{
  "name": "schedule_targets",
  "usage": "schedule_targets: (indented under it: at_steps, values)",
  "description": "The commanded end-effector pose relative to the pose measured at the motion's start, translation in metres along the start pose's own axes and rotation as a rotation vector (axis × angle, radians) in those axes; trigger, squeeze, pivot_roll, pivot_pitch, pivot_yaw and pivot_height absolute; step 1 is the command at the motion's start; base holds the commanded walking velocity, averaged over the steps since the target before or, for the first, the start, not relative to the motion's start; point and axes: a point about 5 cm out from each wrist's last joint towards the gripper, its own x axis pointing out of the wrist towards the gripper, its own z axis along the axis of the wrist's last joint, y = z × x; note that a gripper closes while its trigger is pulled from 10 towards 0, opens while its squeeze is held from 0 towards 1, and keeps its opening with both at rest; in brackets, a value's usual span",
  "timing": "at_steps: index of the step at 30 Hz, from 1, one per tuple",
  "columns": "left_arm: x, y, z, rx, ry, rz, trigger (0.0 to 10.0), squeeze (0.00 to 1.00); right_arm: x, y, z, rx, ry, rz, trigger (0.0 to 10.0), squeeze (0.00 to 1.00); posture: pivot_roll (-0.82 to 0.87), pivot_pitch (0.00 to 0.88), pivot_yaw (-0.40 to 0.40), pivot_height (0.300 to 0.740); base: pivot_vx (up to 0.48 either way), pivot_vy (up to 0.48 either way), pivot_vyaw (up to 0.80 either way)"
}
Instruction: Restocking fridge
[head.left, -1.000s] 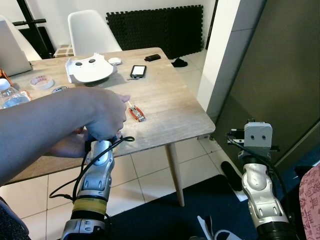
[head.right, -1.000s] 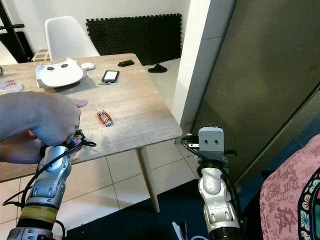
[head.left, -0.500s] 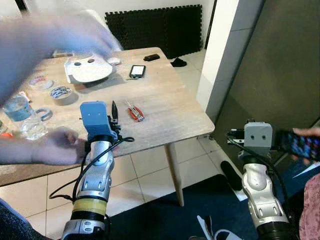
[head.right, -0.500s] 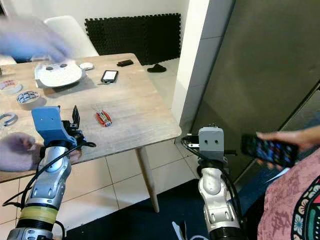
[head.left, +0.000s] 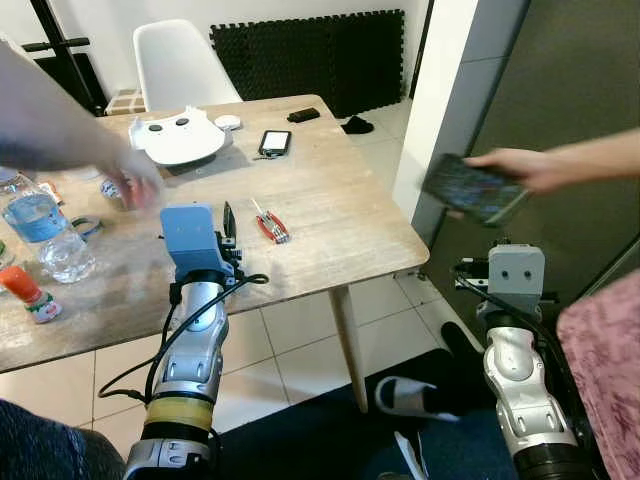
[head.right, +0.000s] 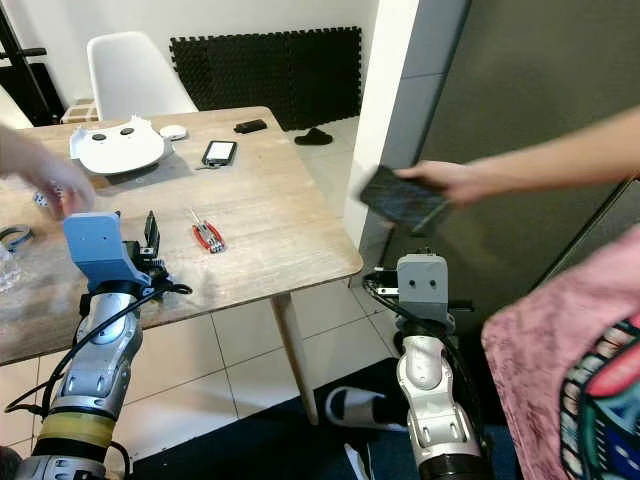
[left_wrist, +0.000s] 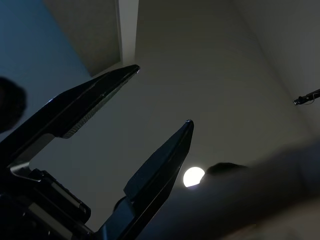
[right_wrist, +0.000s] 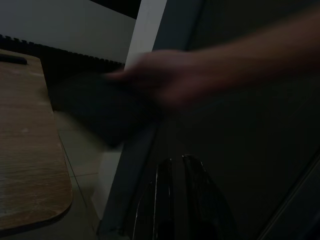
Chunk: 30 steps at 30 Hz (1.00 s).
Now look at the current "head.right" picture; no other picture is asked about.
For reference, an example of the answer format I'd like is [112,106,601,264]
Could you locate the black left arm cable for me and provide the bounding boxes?
[5,283,193,416]

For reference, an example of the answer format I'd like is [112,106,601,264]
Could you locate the black metal stand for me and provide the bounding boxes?
[0,10,66,126]

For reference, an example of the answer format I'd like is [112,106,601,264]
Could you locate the white robot face shell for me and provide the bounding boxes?
[68,115,169,177]

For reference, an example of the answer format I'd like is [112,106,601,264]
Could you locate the red multi-tool pliers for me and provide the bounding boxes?
[190,208,229,254]

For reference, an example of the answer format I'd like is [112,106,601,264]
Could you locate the small black smartphone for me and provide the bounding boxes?
[202,139,239,169]

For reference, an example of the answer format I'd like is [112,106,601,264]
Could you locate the person in grey shorts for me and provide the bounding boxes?
[0,445,26,480]

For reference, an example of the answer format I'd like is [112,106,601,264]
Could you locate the white slide sandal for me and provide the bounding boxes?
[325,385,406,433]

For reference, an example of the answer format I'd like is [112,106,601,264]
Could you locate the pink-shirted person's right hand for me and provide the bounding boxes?
[395,160,493,209]

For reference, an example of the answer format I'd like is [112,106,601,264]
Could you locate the grey-shorts person's left hand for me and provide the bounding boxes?
[32,155,98,221]

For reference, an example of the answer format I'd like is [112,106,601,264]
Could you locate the black foam tile panel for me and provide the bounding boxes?
[170,27,363,131]

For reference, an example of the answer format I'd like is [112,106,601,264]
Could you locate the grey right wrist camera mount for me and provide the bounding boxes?
[395,255,451,326]

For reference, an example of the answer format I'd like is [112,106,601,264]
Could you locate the blue-label water bottle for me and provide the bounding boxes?
[0,245,26,293]

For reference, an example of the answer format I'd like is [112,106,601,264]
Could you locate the wooden table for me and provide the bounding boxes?
[0,107,364,426]

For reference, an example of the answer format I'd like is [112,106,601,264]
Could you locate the black slipper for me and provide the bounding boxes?
[293,127,333,147]

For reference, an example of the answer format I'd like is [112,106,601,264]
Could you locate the white plastic chair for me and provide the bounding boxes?
[0,90,33,129]
[87,32,199,123]

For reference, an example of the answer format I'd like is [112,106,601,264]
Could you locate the large dark smartphone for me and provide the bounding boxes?
[358,165,456,238]

